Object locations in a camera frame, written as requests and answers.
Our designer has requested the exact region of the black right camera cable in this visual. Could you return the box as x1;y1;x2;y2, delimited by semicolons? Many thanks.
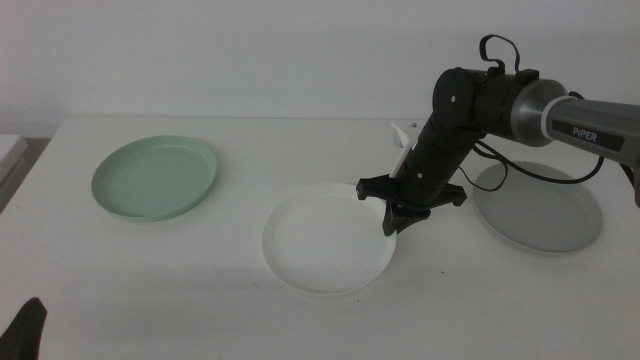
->
457;139;606;194

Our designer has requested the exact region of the black right arm cable loop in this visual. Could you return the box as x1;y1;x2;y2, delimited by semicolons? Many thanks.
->
478;33;522;75

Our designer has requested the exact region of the grey shallow bowl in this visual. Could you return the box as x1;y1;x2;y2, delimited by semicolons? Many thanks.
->
472;159;604;257

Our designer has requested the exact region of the white shallow bowl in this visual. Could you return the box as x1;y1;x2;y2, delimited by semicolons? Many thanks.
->
261;182;398;296

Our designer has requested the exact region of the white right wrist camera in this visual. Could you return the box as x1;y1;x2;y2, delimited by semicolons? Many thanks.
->
388;121;419;179

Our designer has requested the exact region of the mint green shallow bowl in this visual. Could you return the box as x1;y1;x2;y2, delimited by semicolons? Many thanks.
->
90;135;218;222

